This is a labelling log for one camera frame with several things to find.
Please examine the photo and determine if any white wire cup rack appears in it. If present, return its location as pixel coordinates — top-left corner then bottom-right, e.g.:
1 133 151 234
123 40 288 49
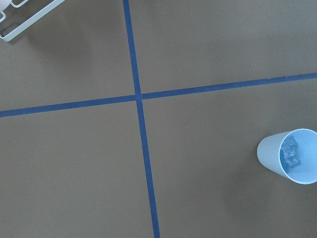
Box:
0 0 64 42

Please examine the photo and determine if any clear ice cubes pile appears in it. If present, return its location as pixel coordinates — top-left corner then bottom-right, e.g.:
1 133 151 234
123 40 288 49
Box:
280 135 301 170

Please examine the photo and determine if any light blue plastic cup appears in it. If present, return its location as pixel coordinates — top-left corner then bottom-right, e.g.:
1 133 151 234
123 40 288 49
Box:
257 128 317 184

